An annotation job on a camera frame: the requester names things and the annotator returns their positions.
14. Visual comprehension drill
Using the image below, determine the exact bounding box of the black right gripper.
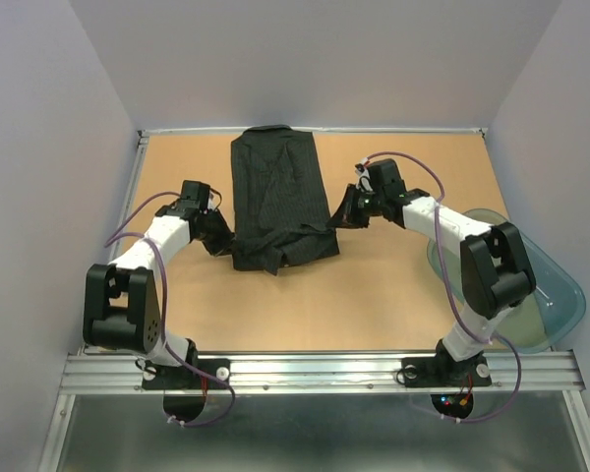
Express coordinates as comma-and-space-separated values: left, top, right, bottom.
325, 183, 385, 229

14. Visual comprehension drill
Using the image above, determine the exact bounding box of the black pinstriped long sleeve shirt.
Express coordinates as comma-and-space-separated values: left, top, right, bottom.
231, 125, 339, 275

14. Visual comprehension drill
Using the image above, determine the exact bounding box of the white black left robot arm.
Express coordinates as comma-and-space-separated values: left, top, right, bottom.
83, 180, 235, 387

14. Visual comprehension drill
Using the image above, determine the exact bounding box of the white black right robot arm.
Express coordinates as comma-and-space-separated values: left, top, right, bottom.
327, 152, 536, 387

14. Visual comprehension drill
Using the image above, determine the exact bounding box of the translucent blue plastic bin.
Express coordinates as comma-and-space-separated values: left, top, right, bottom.
426, 208, 586, 354

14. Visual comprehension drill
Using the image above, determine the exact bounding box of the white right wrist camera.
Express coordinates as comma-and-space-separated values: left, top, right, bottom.
355, 158, 373, 193

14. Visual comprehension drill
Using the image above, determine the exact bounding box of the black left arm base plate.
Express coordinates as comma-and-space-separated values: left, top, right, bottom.
136, 357, 231, 391

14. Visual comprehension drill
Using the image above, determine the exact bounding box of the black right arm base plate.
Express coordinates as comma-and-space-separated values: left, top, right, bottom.
396, 355, 492, 389

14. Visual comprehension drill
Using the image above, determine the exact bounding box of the aluminium table frame rail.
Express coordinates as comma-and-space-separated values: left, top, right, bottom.
41, 134, 590, 471

